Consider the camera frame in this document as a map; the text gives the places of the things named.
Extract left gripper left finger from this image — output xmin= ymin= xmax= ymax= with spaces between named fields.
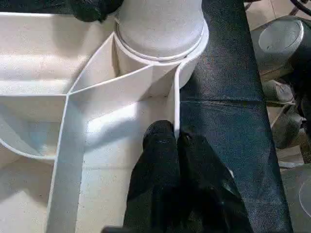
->
xmin=121 ymin=120 xmax=182 ymax=233

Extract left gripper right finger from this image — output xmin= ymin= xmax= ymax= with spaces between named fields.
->
xmin=177 ymin=127 xmax=255 ymax=233

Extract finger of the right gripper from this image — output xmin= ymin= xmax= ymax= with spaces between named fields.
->
xmin=67 ymin=0 xmax=125 ymax=23

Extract white plastic table leg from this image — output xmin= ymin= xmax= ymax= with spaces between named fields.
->
xmin=114 ymin=0 xmax=207 ymax=62

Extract white compartment tray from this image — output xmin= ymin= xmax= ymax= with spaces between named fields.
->
xmin=0 ymin=12 xmax=211 ymax=233

